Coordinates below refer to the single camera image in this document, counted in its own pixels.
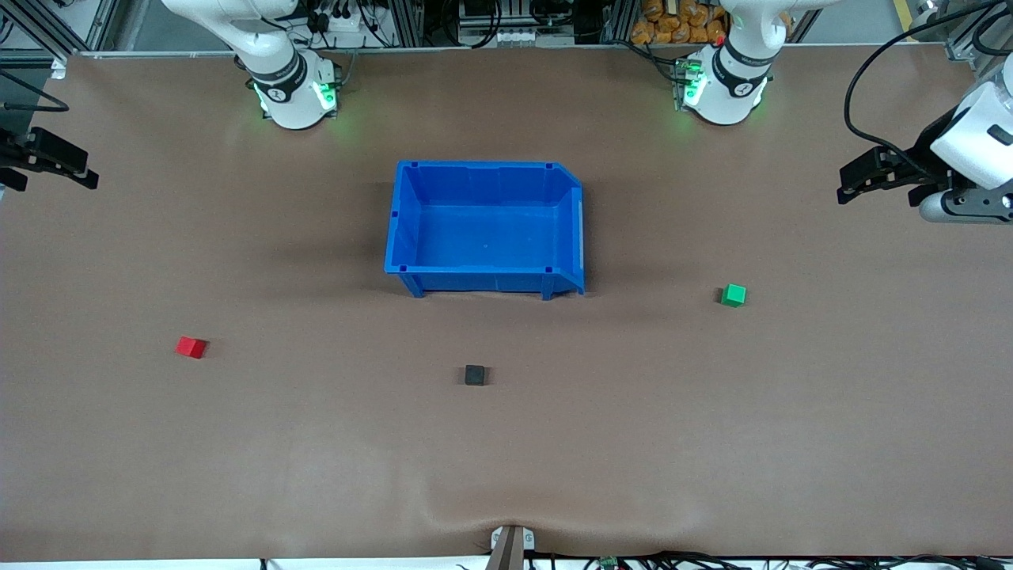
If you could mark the grey metal stand clamp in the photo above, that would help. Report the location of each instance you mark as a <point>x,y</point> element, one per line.
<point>512,540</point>

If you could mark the small red cube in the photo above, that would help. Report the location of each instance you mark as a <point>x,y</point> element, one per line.
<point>191,347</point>

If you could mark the orange bags pile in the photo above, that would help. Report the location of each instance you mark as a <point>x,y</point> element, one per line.
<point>673,22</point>

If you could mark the blue plastic storage bin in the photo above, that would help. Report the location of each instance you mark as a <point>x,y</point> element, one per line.
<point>487,229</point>

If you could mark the brown table mat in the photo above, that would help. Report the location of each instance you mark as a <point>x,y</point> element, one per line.
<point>237,459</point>

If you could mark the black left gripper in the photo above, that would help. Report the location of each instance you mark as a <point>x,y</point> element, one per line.
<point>927,150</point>

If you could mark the small green cube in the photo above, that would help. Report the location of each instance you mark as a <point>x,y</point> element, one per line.
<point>734,295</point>

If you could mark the small black cube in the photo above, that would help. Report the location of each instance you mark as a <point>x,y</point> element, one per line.
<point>475,375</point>

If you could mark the aluminium extrusion frame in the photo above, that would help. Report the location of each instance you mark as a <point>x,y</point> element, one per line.
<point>47,24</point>
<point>977,39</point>

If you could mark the white power strip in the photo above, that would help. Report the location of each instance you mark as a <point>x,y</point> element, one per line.
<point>344,22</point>

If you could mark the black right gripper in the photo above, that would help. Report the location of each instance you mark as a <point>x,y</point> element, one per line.
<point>17,153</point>

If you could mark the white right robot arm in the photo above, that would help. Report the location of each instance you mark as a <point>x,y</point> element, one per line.
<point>293,103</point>

